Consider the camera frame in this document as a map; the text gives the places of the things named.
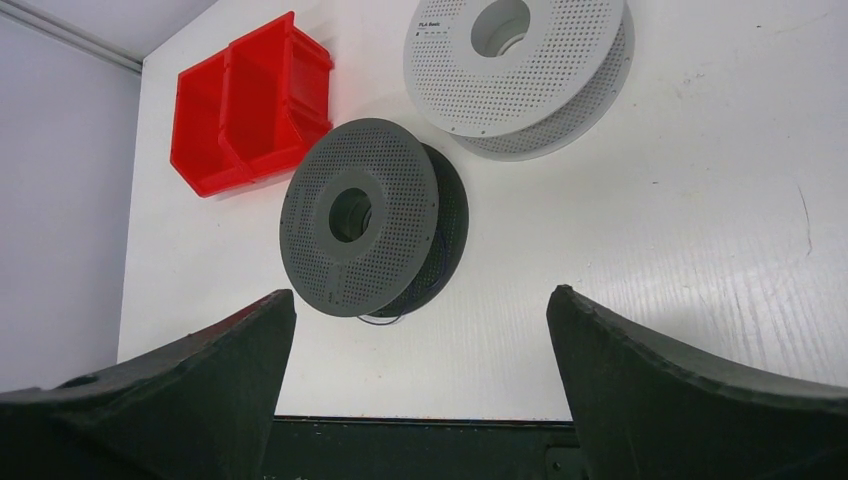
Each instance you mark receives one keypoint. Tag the red two-compartment bin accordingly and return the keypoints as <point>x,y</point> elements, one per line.
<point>252,110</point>

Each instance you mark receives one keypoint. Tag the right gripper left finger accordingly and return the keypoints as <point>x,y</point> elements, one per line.
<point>200,407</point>

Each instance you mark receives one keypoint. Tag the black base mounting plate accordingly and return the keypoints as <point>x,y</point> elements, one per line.
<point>383,448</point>

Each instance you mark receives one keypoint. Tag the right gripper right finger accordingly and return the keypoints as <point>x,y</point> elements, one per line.
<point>647,406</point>

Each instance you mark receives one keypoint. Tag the black cable spool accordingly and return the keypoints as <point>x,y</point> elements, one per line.
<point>374,223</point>

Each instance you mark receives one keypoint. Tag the left aluminium frame post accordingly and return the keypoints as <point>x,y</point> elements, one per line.
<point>51,26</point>

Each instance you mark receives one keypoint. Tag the white translucent cable spool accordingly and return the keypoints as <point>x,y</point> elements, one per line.
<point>516,80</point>

